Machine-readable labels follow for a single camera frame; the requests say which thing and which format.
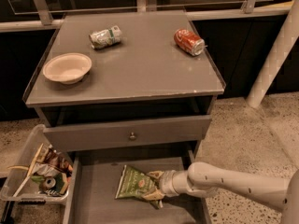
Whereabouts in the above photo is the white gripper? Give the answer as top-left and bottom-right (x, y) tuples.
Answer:
(142, 170), (178, 201)

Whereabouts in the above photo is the green jalapeno chip bag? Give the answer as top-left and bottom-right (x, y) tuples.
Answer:
(115, 165), (163, 209)

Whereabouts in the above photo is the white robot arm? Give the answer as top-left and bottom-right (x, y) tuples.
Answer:
(142, 161), (299, 224)

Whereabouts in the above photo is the round metal drawer knob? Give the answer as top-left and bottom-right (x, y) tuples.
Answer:
(129, 133), (136, 141)

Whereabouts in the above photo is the grey open middle drawer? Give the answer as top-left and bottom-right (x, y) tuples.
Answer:
(64, 147), (211, 224)

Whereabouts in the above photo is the grey upper drawer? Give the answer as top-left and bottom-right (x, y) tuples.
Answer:
(44, 115), (211, 152)

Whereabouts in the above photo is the grey drawer cabinet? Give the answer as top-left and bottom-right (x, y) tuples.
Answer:
(21, 10), (226, 156)

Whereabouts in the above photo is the brown snack wrapper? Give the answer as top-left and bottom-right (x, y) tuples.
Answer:
(28, 144), (73, 178)

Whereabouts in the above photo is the clear plastic bin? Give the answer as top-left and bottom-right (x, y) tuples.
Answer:
(1, 125), (73, 203)

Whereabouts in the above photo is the wooden stick in bin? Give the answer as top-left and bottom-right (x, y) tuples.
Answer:
(12, 143), (44, 197)

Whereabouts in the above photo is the beige paper bowl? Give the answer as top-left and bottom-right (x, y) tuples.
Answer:
(42, 53), (92, 84)

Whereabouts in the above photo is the red cola can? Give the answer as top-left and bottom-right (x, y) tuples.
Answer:
(174, 29), (206, 56)

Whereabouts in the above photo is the metal railing with glass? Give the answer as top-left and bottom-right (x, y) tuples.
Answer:
(0, 0), (295, 33)

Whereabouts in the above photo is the white slanted post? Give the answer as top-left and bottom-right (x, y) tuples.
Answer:
(246, 0), (299, 108)

